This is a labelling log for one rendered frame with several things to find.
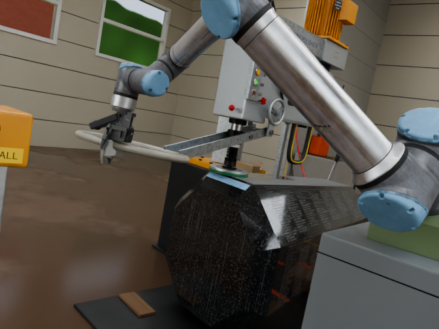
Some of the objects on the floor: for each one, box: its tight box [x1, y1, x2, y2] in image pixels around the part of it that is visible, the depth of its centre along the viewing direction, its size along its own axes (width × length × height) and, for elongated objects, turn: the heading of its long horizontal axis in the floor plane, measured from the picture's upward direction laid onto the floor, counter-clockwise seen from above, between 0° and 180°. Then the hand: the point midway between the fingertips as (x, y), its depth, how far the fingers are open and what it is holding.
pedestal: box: [152, 162, 210, 255], centre depth 325 cm, size 66×66×74 cm
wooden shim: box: [118, 292, 156, 317], centre depth 227 cm, size 25×10×2 cm, turn 163°
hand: (104, 160), depth 152 cm, fingers closed on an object, 5 cm apart
